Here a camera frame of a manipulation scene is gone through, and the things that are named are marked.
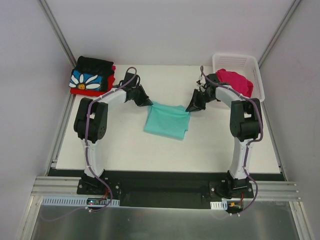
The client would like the right white cable duct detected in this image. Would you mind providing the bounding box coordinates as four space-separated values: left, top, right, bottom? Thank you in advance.
210 201 228 211

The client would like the aluminium frame post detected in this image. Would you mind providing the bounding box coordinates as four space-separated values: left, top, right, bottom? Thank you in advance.
258 0 303 68
37 0 77 67

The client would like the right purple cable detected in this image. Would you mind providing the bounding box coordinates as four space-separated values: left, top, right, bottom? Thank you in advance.
199 65 265 220

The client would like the teal t shirt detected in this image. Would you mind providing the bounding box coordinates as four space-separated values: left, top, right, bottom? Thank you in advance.
143 102 191 140

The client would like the left aluminium frame post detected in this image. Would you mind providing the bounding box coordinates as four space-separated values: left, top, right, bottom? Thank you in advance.
37 0 77 67

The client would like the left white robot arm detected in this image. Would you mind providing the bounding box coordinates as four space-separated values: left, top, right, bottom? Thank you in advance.
73 72 153 195

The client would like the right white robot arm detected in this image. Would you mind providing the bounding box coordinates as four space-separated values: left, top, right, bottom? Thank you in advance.
185 73 263 199

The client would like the red folded t shirt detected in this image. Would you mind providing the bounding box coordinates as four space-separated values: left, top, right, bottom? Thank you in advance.
69 74 115 97

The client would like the white plastic basket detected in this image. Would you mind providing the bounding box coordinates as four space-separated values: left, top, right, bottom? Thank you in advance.
212 52 265 103

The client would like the magenta t shirt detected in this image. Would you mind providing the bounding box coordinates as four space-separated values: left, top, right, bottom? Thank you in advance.
216 68 254 98

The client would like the white cable duct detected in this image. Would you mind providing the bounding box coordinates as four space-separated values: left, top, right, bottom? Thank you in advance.
42 196 120 208
210 201 228 211

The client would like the right aluminium frame post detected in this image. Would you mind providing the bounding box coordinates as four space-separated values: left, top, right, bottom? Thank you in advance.
258 0 303 68

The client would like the pink folded t shirt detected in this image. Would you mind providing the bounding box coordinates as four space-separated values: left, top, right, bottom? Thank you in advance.
111 65 116 75

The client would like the left white cable duct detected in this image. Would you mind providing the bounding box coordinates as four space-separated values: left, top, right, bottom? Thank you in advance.
42 196 120 208

